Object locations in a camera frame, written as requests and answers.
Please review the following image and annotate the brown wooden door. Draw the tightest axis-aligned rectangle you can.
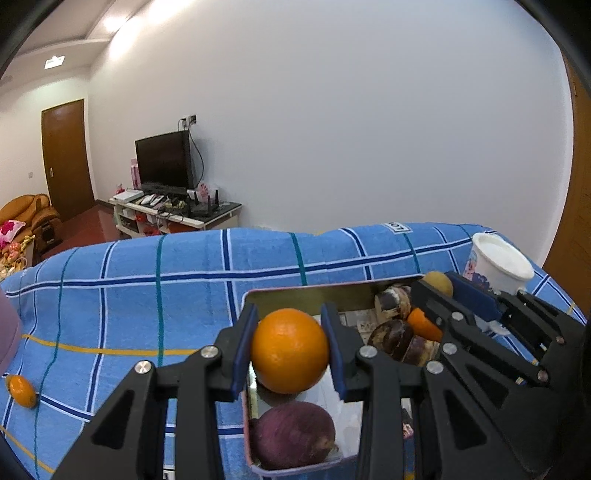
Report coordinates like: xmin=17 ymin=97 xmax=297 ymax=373
xmin=41 ymin=98 xmax=97 ymax=222

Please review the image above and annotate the small orange carrot piece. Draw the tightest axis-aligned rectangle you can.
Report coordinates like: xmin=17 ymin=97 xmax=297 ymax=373
xmin=406 ymin=308 xmax=444 ymax=343

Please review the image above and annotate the orange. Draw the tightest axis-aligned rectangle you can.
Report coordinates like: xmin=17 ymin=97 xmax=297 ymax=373
xmin=250 ymin=308 xmax=330 ymax=395
xmin=6 ymin=374 xmax=38 ymax=409

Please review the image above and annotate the white television stand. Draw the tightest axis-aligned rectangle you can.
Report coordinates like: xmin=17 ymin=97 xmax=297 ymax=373
xmin=109 ymin=193 xmax=243 ymax=239

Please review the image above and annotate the black router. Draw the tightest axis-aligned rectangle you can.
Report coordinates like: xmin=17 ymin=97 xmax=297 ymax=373
xmin=189 ymin=191 xmax=223 ymax=218

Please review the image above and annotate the small yellow-green fruit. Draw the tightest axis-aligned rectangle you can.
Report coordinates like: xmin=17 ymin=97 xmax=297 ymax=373
xmin=420 ymin=271 xmax=454 ymax=299

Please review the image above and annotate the pink floral pillow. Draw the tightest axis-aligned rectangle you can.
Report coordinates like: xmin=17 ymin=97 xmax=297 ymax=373
xmin=0 ymin=220 xmax=27 ymax=248

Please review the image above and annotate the lilac cylindrical container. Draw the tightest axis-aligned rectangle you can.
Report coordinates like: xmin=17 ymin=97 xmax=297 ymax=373
xmin=0 ymin=291 xmax=23 ymax=376

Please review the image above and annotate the brown wooden door panel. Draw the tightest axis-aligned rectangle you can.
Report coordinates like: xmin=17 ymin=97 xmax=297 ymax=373
xmin=542 ymin=54 xmax=591 ymax=320

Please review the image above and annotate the pink tin box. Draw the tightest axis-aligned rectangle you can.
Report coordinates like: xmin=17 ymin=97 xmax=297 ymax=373
xmin=239 ymin=276 xmax=428 ymax=477

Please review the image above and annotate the printed paper sheet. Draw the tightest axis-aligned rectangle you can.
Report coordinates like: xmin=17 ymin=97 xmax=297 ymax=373
xmin=338 ymin=308 xmax=380 ymax=343

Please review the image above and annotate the tan leather armchair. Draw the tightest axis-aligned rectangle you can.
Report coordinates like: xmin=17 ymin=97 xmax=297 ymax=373
xmin=0 ymin=193 xmax=64 ymax=255

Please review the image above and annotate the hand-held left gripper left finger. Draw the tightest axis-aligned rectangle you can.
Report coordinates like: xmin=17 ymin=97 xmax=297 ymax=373
xmin=53 ymin=302 xmax=259 ymax=480

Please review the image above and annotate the purple onion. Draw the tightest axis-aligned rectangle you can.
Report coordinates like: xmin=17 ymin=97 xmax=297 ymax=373
xmin=249 ymin=401 xmax=337 ymax=471

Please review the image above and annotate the large purple sugarcane piece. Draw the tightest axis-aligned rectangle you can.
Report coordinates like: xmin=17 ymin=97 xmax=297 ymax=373
xmin=404 ymin=334 xmax=443 ymax=366

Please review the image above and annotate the blue plaid blanket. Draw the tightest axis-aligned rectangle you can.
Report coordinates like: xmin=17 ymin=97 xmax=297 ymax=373
xmin=0 ymin=222 xmax=590 ymax=480

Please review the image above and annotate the black power cable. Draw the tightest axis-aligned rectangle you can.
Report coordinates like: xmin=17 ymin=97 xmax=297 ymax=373
xmin=188 ymin=124 xmax=206 ymax=190

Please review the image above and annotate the black television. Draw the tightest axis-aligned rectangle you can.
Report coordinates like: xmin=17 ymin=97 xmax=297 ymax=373
xmin=134 ymin=130 xmax=195 ymax=190

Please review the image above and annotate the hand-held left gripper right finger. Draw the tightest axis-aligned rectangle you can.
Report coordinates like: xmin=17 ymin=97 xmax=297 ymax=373
xmin=320 ymin=302 xmax=532 ymax=480

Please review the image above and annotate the white plastic cup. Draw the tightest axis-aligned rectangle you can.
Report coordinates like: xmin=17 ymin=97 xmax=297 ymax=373
xmin=464 ymin=233 xmax=535 ymax=297

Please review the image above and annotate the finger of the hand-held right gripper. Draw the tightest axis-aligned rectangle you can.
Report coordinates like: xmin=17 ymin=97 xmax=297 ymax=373
xmin=446 ymin=272 xmax=579 ymax=343
xmin=410 ymin=279 xmax=551 ymax=403

